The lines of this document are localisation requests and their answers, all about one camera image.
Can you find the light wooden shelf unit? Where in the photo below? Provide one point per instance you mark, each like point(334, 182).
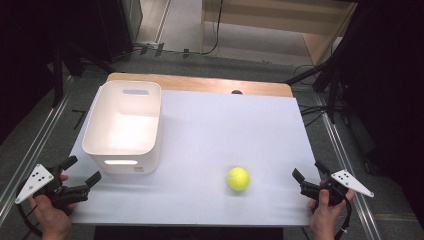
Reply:
point(276, 23)

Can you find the person's right hand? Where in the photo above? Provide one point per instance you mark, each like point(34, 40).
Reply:
point(323, 218)

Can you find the white board sheet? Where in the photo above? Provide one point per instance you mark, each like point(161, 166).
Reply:
point(233, 133)

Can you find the white plastic storage bin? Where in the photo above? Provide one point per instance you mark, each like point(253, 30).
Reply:
point(125, 133)

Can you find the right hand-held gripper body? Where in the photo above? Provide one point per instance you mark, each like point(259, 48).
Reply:
point(350, 181)

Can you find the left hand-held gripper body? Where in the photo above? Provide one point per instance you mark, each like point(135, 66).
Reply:
point(35, 181)

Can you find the black metal stand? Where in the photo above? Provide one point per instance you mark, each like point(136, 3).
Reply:
point(57, 76)

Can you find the metal floor rail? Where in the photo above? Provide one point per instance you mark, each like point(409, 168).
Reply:
point(28, 156)
point(346, 166)

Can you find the black tripod stand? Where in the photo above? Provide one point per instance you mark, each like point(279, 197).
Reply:
point(330, 80)

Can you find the black cabinet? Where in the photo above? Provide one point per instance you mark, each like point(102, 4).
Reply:
point(116, 26)

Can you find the yellow tennis ball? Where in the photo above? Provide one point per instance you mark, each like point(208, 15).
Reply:
point(238, 178)

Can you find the wooden table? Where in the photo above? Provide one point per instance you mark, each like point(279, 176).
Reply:
point(200, 83)

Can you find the person's left hand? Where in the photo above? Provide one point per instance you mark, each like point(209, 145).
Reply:
point(53, 221)

